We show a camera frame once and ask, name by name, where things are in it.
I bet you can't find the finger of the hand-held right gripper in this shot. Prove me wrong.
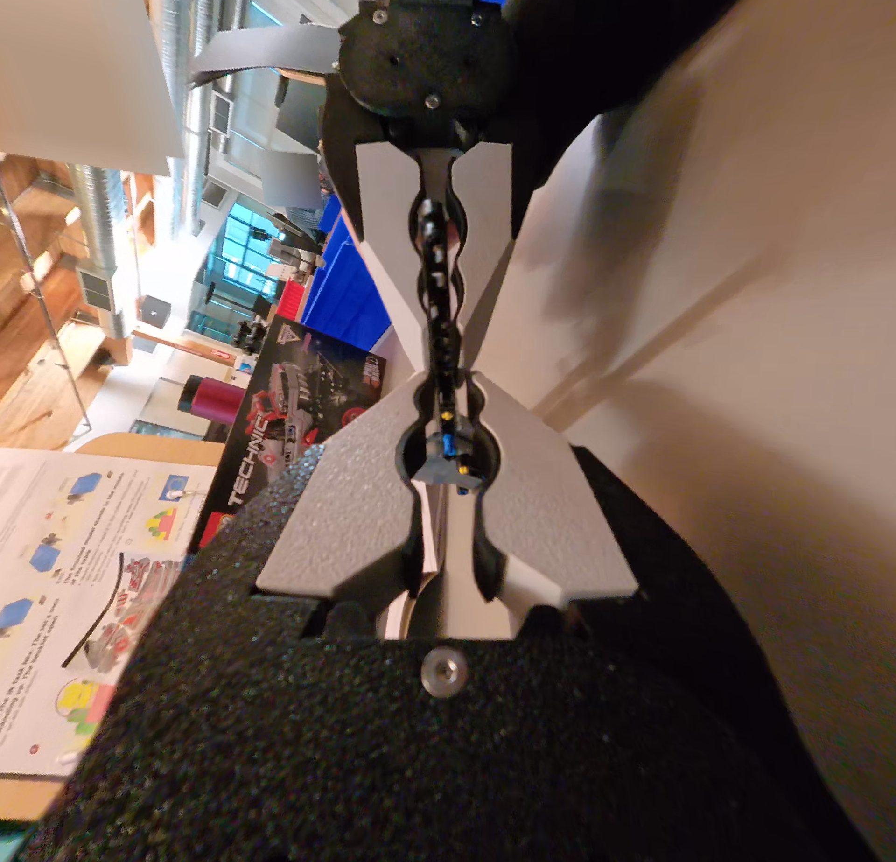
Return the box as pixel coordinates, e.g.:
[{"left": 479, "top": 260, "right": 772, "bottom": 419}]
[
  {"left": 354, "top": 141, "right": 441, "bottom": 374},
  {"left": 447, "top": 140, "right": 519, "bottom": 374}
]

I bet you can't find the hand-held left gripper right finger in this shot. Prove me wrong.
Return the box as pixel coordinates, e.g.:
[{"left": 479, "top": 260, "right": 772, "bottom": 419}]
[{"left": 455, "top": 371, "right": 639, "bottom": 622}]

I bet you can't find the maroon water bottle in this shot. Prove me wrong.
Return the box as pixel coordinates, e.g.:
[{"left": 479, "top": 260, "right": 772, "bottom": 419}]
[{"left": 178, "top": 375, "right": 242, "bottom": 425}]

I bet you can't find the black toy brick beam assembly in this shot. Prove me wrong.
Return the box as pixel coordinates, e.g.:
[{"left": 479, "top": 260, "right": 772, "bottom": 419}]
[{"left": 413, "top": 200, "right": 487, "bottom": 495}]

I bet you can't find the instruction sheet on board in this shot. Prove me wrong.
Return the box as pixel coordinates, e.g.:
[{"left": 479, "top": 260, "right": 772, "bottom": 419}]
[{"left": 0, "top": 434, "right": 225, "bottom": 824}]

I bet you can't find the printed instruction sheet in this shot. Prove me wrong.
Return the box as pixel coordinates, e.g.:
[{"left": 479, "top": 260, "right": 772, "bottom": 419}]
[{"left": 0, "top": 449, "right": 218, "bottom": 779}]

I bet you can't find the white instruction booklet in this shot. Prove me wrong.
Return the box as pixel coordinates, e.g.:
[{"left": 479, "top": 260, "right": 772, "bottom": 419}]
[{"left": 381, "top": 484, "right": 449, "bottom": 640}]

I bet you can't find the grey strap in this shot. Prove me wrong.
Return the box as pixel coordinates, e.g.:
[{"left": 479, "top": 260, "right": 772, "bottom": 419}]
[{"left": 189, "top": 25, "right": 338, "bottom": 89}]

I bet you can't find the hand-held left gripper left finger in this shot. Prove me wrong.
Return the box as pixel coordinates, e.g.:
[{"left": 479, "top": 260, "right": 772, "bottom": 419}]
[{"left": 255, "top": 371, "right": 438, "bottom": 597}]

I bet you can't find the silver ventilation duct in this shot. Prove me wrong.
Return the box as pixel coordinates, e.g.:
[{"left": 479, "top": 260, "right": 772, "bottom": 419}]
[
  {"left": 70, "top": 165, "right": 134, "bottom": 345},
  {"left": 150, "top": 0, "right": 218, "bottom": 240}
]

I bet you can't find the blue bin with white label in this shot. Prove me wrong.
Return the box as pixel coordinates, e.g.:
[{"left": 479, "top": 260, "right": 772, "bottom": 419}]
[{"left": 302, "top": 214, "right": 393, "bottom": 355}]

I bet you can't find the dark toy brick set box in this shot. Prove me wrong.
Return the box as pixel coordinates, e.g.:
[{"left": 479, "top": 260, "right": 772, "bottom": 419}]
[{"left": 189, "top": 316, "right": 387, "bottom": 551}]

